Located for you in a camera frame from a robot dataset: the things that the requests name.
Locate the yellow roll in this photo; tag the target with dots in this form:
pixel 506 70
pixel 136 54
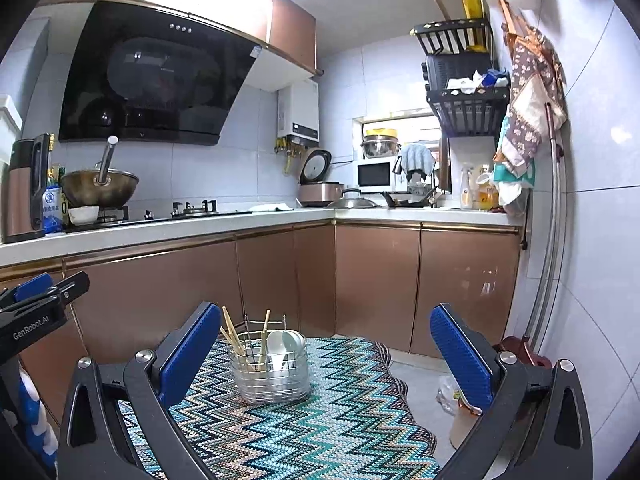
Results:
pixel 472 2

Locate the wooden stick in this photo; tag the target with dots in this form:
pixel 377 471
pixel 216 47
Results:
pixel 440 5

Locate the maroon dustpan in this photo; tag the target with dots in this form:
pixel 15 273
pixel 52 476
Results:
pixel 515 347

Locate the white crumpled rag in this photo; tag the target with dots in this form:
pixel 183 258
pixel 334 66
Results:
pixel 465 84

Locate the white bowl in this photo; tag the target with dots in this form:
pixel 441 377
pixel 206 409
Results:
pixel 84 215

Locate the blue white salt packet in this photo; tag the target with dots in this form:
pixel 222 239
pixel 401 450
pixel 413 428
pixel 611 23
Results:
pixel 54 210

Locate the white folded cloth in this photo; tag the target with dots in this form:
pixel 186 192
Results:
pixel 270 207

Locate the yellow gas valve pipes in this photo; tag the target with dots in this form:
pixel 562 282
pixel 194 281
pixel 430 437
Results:
pixel 287 157

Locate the bronze rice cooker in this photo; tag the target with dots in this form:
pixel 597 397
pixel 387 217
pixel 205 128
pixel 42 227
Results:
pixel 320 192

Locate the white microwave oven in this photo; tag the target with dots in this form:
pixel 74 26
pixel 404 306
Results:
pixel 375 175

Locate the black gas stove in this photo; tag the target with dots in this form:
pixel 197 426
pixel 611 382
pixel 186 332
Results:
pixel 165 217

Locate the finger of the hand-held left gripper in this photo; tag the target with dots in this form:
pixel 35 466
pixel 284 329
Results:
pixel 70 287
pixel 32 287

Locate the person's left hand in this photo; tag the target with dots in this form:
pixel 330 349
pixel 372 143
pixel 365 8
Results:
pixel 35 415

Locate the blue rag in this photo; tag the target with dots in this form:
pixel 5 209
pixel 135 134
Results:
pixel 495 78

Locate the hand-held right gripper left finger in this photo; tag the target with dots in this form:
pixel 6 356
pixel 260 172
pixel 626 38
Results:
pixel 190 355

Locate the yellow oil bottle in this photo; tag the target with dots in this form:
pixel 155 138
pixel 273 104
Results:
pixel 487 195

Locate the group of bamboo chopsticks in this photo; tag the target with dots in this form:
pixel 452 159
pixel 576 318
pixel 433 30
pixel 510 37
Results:
pixel 231 327

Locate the brown patterned apron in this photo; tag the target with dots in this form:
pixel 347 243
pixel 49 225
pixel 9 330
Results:
pixel 530 85

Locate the clear spray bottle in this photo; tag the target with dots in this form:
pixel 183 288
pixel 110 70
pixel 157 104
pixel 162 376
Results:
pixel 467 192

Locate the steel pan lid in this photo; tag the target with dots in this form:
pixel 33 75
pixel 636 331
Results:
pixel 352 203

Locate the black range hood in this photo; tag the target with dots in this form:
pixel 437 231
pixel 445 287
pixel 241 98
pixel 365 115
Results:
pixel 150 85

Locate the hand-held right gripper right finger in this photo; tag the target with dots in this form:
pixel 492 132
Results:
pixel 462 357

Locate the zigzag patterned cloth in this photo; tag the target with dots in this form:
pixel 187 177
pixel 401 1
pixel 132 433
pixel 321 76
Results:
pixel 325 435

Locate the blue hanging towel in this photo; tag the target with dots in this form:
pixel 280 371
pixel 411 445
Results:
pixel 417 157

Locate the black wall rack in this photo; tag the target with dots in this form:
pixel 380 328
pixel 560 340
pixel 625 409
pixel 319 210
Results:
pixel 467 110

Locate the teal printed bag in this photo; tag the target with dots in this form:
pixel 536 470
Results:
pixel 515 167

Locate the white plastic bag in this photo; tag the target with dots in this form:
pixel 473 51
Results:
pixel 512 195

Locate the steel pot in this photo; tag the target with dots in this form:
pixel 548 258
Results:
pixel 380 147

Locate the steel broom pole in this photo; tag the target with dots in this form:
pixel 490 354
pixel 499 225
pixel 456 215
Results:
pixel 552 185

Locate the black frying pan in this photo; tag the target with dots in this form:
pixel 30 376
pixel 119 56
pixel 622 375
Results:
pixel 407 201

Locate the bronze electric kettle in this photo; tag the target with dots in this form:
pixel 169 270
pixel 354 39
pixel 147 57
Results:
pixel 20 195

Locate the clear plastic bag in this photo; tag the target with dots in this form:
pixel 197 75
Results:
pixel 452 395

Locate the white water heater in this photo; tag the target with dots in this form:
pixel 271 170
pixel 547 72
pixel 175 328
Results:
pixel 300 110

